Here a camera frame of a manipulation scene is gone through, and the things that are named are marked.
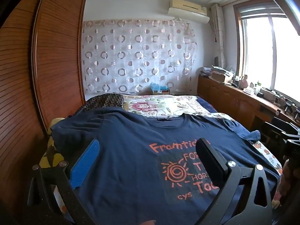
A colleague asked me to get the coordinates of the cardboard box with blue items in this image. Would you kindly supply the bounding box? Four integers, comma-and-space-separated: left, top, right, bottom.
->
150, 82, 171, 95

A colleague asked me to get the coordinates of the brown cardboard box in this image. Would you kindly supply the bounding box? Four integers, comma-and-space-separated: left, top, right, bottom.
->
211, 71, 230, 83

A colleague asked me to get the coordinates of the black chair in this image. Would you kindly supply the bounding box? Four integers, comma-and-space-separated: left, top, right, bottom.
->
265, 117, 300, 150

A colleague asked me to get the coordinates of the black circle patterned cloth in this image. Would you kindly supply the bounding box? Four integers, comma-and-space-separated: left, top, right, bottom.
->
78, 93, 125, 113

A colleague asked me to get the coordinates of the navy printed t-shirt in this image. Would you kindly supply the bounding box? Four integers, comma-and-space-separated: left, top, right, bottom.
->
50, 109, 280, 225

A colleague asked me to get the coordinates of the long wooden cabinet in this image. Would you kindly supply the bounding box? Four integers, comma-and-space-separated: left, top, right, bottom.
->
197, 74, 300, 134

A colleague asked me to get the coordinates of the beige air conditioner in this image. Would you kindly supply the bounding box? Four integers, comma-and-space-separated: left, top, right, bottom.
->
167, 0, 210, 24

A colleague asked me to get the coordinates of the wooden louvered wardrobe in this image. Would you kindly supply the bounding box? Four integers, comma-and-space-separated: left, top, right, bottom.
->
0, 0, 86, 225

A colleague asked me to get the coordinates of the pile of papers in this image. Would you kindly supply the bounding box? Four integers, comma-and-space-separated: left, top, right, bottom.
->
199, 64, 235, 83

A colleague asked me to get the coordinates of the floral blanket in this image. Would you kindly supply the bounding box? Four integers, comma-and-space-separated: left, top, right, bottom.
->
123, 94, 217, 119

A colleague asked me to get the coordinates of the patterned window curtain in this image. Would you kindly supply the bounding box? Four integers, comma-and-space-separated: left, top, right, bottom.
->
210, 3, 227, 68

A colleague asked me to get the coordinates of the orange fruit print sheet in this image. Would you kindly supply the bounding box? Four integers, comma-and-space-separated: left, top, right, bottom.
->
53, 112, 285, 216

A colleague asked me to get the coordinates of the window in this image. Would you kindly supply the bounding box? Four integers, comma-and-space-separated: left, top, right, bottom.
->
233, 0, 300, 104

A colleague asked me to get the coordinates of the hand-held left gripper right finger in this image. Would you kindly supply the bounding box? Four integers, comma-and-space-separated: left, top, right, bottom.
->
195, 138, 274, 225

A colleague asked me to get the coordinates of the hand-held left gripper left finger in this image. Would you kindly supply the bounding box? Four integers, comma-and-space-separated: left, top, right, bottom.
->
26, 138, 101, 225

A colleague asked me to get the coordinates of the sheer circle patterned wall curtain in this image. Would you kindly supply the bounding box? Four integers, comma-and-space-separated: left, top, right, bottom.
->
82, 19, 198, 96

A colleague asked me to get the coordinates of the yellow plush toy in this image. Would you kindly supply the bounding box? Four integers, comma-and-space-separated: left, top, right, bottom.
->
40, 118, 68, 169

